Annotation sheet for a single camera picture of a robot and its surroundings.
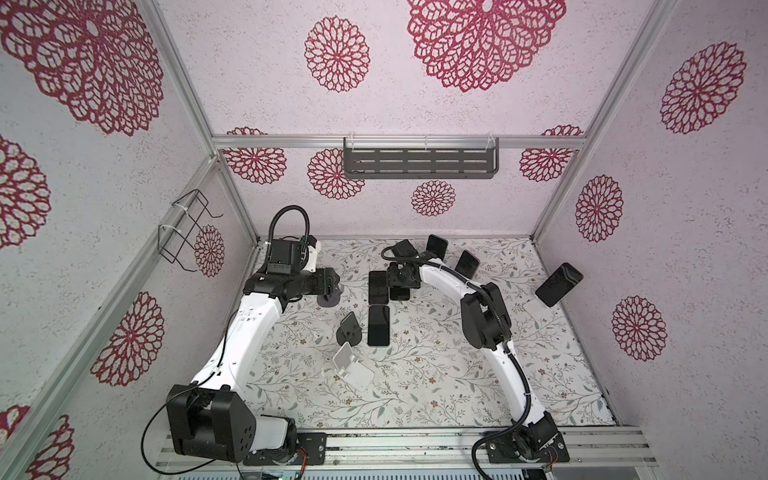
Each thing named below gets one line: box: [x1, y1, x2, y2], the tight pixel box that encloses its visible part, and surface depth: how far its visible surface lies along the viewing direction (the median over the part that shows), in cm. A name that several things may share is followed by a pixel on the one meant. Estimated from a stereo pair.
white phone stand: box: [332, 341, 375, 392], surface depth 87 cm
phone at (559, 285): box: [535, 262, 584, 308], surface depth 96 cm
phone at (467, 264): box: [455, 250, 480, 279], surface depth 100 cm
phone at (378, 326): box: [367, 305, 390, 347], surface depth 97 cm
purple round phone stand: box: [317, 291, 343, 307], surface depth 102 cm
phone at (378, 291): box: [368, 270, 389, 305], surface depth 106 cm
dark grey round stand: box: [336, 311, 362, 347], surface depth 92 cm
